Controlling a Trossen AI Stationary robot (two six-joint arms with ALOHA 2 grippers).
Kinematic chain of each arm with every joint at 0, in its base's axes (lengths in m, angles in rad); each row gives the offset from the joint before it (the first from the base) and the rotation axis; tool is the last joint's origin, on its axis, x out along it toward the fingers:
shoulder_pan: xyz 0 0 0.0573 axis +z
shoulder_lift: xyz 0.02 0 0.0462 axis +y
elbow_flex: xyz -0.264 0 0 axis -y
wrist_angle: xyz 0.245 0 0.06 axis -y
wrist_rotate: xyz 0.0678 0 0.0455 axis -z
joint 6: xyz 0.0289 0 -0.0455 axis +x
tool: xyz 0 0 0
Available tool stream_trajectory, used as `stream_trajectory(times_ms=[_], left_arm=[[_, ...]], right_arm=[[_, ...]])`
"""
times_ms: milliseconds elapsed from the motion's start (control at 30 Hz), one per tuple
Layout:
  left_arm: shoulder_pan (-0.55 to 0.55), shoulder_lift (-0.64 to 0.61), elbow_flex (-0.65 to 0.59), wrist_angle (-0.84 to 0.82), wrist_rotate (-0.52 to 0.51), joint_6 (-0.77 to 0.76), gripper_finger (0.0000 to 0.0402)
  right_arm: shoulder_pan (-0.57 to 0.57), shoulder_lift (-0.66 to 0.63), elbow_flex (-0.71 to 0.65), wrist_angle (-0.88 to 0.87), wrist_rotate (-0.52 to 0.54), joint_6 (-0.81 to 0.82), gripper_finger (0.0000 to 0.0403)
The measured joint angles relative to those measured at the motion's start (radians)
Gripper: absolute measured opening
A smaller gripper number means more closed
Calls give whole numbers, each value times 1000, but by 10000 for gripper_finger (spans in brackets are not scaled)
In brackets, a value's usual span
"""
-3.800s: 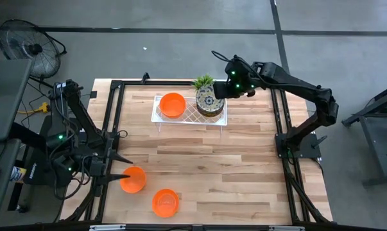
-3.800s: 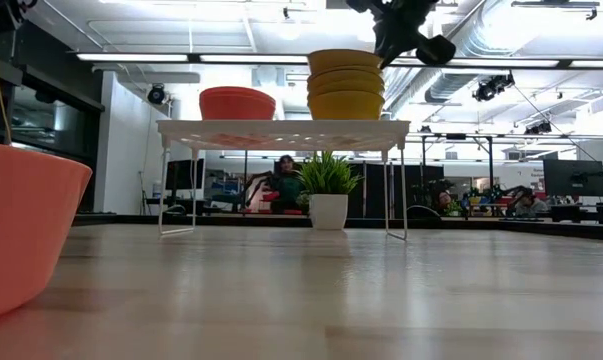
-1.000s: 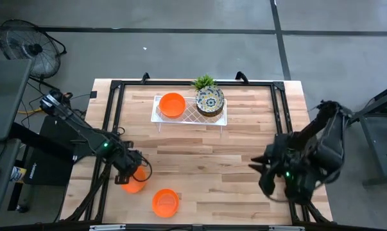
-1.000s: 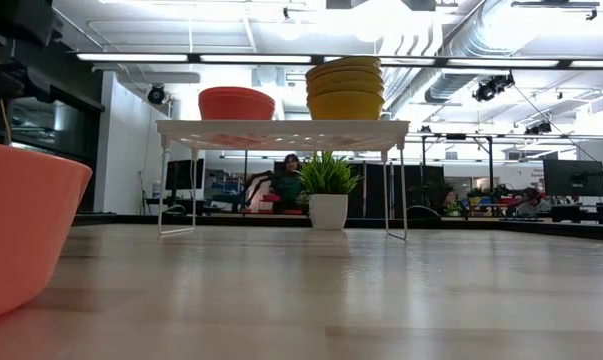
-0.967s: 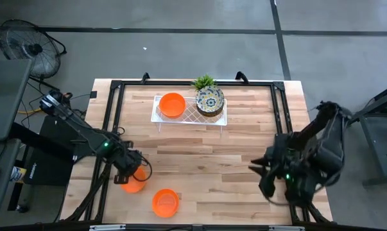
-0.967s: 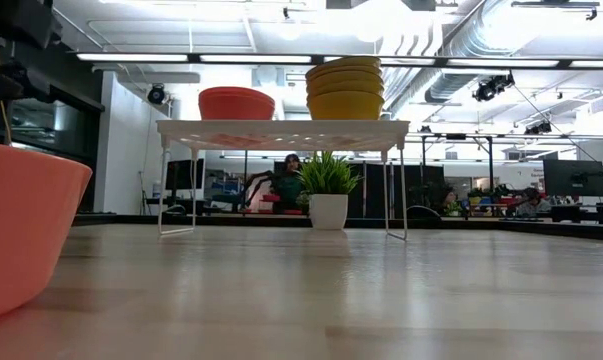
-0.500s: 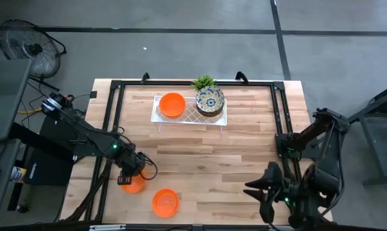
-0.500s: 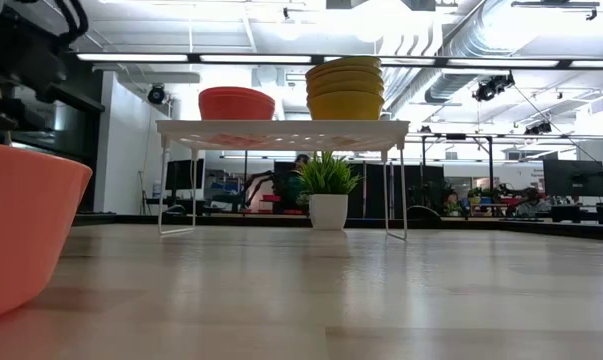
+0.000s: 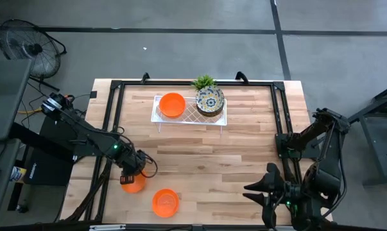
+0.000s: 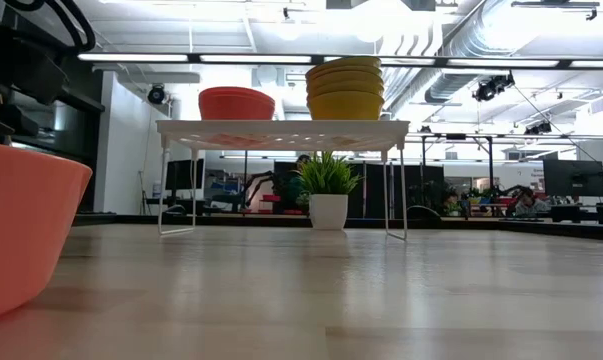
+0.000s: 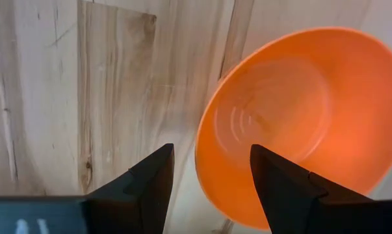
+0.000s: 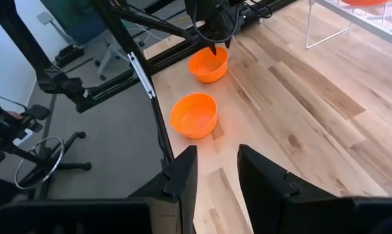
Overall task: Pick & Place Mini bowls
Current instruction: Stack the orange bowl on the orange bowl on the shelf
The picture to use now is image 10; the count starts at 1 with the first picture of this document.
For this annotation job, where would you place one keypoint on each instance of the dark background desk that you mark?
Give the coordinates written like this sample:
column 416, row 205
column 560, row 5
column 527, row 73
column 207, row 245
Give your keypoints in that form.
column 581, row 211

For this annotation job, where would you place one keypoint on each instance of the round black ceiling camera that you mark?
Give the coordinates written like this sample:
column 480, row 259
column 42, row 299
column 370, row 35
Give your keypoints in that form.
column 156, row 94

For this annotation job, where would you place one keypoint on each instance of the black background robot arm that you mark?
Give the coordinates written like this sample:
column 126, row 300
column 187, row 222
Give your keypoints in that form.
column 258, row 181
column 508, row 191

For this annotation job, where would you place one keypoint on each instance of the background green plants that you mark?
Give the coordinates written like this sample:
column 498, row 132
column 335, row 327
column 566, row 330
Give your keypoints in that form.
column 448, row 199

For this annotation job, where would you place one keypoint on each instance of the person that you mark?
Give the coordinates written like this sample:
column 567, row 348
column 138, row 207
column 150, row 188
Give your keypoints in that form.
column 528, row 204
column 292, row 185

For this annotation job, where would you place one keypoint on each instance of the black computer monitor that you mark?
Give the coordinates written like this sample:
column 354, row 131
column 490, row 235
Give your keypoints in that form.
column 573, row 177
column 181, row 175

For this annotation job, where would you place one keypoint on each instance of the black partition panel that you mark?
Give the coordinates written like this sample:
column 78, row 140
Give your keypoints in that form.
column 421, row 185

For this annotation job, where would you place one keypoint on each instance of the black metal gantry frame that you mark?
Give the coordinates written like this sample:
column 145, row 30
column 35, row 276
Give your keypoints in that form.
column 490, row 160

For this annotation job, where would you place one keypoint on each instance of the black ceiling spotlight cluster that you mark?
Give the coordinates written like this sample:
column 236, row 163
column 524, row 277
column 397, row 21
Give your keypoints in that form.
column 538, row 128
column 493, row 86

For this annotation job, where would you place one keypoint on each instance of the silver ventilation duct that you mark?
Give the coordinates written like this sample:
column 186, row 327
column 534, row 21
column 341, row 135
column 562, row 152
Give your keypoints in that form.
column 461, row 45

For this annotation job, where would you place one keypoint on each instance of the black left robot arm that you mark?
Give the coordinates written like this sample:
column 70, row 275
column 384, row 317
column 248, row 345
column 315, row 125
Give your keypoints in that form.
column 26, row 65

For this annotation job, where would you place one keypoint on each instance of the ceiling strip light bar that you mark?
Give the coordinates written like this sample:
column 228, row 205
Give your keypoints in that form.
column 256, row 58

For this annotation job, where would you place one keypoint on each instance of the small green potted plant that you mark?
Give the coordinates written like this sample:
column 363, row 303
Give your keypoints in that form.
column 328, row 200

